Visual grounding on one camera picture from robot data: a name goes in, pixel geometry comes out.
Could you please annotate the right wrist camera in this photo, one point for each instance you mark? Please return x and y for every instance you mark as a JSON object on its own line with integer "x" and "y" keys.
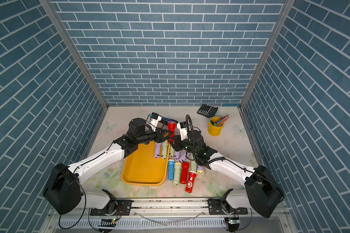
{"x": 183, "y": 130}

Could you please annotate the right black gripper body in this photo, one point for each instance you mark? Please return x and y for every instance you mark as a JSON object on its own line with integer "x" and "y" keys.
{"x": 185, "y": 145}

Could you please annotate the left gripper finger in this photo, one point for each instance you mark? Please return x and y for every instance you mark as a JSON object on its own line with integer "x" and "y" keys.
{"x": 168, "y": 132}
{"x": 168, "y": 138}

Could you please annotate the red flashlight lower plain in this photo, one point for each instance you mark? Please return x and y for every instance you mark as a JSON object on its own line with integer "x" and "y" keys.
{"x": 184, "y": 172}

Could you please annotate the purple flashlight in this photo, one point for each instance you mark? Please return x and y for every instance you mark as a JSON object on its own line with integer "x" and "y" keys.
{"x": 200, "y": 170}
{"x": 177, "y": 155}
{"x": 157, "y": 153}
{"x": 183, "y": 157}

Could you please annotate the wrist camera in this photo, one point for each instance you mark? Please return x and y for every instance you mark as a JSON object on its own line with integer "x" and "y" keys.
{"x": 155, "y": 119}
{"x": 183, "y": 130}

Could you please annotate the green flashlight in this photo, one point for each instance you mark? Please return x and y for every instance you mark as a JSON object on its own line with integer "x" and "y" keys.
{"x": 164, "y": 150}
{"x": 193, "y": 165}
{"x": 171, "y": 152}
{"x": 177, "y": 173}

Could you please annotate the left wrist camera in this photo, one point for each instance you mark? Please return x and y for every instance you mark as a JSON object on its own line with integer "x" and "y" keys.
{"x": 155, "y": 119}

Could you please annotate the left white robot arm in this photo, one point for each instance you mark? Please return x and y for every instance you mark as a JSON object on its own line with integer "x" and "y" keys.
{"x": 63, "y": 189}

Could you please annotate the blue flashlight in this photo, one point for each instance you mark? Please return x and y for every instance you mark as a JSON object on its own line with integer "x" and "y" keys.
{"x": 171, "y": 163}

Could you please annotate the black desk calculator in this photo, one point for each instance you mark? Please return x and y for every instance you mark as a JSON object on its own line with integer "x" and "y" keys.
{"x": 207, "y": 111}

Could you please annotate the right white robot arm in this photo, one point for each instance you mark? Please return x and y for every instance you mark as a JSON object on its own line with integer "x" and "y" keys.
{"x": 263, "y": 192}

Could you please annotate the dark red flashlight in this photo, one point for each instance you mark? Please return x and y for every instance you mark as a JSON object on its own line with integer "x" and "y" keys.
{"x": 171, "y": 127}

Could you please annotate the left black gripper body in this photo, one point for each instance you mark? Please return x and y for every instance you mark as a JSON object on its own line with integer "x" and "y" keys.
{"x": 149, "y": 136}

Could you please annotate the black and blue stapler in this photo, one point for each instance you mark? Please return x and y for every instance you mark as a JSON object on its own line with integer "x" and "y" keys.
{"x": 165, "y": 120}

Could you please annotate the green flashlight beside tray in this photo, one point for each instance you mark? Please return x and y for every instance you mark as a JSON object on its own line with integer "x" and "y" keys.
{"x": 171, "y": 152}

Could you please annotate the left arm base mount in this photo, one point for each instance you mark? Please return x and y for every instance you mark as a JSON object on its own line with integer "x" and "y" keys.
{"x": 113, "y": 207}

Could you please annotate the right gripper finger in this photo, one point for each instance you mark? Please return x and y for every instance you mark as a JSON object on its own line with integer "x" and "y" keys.
{"x": 174, "y": 146}
{"x": 175, "y": 138}

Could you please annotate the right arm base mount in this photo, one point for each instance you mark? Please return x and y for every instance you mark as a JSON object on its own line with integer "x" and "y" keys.
{"x": 226, "y": 205}

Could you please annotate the yellow plastic storage tray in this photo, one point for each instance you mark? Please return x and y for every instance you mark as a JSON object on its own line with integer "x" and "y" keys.
{"x": 142, "y": 168}

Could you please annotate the coloured pens bundle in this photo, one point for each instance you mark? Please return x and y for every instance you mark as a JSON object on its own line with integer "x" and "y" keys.
{"x": 221, "y": 120}

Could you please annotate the yellow pen cup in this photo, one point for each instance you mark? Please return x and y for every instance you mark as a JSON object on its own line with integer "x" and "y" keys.
{"x": 213, "y": 129}

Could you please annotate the red flashlight white logo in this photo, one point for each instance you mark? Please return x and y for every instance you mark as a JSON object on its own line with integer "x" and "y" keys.
{"x": 190, "y": 183}

